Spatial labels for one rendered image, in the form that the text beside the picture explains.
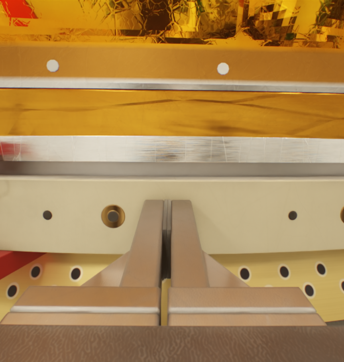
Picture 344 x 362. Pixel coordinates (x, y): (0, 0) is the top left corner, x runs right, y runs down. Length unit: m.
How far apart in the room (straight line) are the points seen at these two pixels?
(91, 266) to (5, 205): 0.07
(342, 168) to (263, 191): 0.11
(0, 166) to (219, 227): 0.18
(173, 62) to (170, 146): 0.09
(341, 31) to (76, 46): 0.24
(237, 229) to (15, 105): 0.22
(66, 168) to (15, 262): 0.08
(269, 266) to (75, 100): 0.22
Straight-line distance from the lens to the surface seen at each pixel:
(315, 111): 0.29
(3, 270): 0.19
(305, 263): 0.24
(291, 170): 0.23
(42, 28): 0.28
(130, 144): 0.19
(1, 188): 0.19
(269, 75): 0.27
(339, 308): 0.25
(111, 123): 0.25
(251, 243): 0.17
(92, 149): 0.20
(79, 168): 0.21
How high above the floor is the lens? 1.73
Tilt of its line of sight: 6 degrees down
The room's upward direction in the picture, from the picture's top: straight up
